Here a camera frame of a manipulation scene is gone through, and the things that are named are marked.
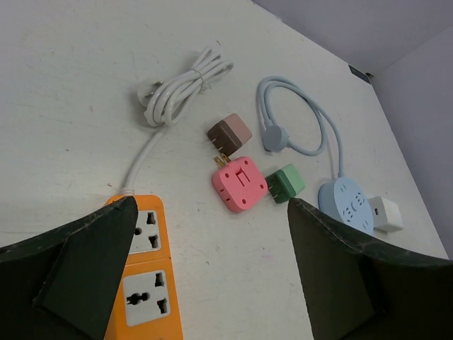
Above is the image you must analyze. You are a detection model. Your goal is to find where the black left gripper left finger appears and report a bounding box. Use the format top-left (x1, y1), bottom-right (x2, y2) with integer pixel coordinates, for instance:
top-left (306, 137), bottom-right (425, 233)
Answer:
top-left (1, 196), bottom-right (138, 339)

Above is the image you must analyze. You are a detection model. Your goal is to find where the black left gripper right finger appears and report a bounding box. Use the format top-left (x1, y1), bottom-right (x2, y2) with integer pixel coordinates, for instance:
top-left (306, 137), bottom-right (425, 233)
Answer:
top-left (287, 198), bottom-right (452, 339)

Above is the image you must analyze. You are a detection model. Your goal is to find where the green plug adapter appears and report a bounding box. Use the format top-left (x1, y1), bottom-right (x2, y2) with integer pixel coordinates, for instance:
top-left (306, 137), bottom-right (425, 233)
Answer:
top-left (265, 164), bottom-right (305, 204)

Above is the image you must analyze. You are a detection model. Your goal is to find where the pink square plug adapter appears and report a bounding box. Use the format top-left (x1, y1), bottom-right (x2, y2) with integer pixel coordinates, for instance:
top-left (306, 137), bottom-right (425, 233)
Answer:
top-left (212, 154), bottom-right (268, 213)

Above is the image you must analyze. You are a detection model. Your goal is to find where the brown pink plug adapter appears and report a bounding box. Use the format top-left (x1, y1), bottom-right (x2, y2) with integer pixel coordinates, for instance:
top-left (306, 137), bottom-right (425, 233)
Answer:
top-left (207, 113), bottom-right (252, 157)

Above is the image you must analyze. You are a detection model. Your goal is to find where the white cube charger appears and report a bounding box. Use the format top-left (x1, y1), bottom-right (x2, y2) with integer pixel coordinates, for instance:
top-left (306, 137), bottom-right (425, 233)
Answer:
top-left (368, 196), bottom-right (404, 233)

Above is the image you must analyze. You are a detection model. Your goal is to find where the orange power strip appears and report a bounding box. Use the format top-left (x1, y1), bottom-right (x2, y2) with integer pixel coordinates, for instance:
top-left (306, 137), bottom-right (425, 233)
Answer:
top-left (105, 195), bottom-right (183, 339)

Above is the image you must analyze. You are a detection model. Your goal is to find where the white power strip cable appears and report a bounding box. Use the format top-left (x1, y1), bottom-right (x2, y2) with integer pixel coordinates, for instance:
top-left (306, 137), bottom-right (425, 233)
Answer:
top-left (117, 45), bottom-right (235, 195)

